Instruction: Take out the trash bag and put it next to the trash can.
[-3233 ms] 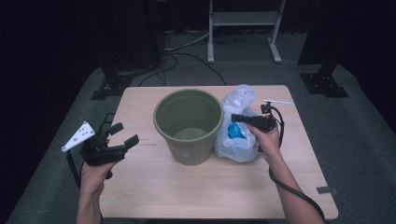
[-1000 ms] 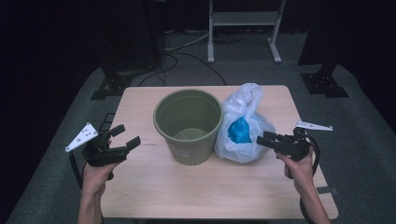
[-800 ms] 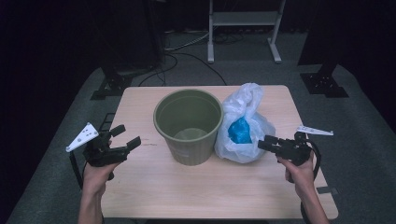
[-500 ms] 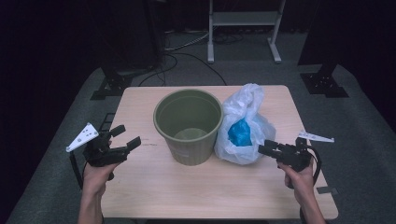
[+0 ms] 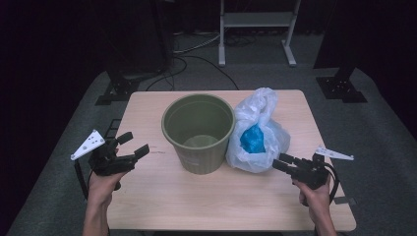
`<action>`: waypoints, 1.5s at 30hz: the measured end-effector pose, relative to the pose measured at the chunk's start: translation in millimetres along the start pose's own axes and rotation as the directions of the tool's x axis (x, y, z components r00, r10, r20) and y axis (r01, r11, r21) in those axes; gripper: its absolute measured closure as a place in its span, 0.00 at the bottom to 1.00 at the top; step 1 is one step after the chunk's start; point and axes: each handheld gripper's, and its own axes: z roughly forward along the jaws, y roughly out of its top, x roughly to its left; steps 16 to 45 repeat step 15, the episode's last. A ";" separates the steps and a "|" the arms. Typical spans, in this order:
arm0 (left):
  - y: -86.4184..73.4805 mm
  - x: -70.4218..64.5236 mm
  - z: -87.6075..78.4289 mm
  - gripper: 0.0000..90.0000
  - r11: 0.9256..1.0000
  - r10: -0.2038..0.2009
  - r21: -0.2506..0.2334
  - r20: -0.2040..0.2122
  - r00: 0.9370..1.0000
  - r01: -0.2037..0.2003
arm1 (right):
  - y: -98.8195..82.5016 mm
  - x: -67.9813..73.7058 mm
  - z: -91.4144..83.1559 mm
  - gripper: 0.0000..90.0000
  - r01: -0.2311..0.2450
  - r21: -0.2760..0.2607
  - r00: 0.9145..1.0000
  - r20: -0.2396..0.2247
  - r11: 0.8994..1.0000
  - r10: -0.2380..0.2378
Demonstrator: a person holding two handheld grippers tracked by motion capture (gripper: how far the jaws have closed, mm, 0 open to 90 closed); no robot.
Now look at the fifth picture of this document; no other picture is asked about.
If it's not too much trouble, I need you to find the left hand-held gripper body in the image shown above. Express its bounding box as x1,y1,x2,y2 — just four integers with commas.
70,129,138,177

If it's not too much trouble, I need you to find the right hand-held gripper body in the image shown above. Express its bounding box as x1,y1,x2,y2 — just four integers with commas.
290,146,355,191

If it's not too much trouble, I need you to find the blue plastic wad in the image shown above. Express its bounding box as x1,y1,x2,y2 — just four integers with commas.
239,123,268,154

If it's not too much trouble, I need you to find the white translucent plastic bag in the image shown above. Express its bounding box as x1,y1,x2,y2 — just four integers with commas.
224,87,292,174

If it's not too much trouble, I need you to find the green plastic bin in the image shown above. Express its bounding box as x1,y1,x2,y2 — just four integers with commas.
160,92,236,176

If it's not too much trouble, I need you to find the person's right hand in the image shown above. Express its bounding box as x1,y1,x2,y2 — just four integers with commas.
291,176,331,215

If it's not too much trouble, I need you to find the person's left hand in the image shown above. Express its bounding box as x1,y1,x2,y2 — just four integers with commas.
86,169,130,211

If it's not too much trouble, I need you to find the black stand base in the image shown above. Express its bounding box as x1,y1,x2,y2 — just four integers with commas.
315,65,369,104
94,69,142,106

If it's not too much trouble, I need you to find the black rectangular floor frame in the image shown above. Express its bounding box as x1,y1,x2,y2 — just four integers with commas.
103,118,123,140

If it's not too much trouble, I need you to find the black floor cable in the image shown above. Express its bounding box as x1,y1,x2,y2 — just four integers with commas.
145,54,241,92

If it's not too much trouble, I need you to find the grey floor cable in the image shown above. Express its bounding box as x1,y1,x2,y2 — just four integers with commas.
172,31,221,55

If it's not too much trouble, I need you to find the white metal stand frame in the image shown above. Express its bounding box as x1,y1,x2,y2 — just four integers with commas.
217,0,302,69

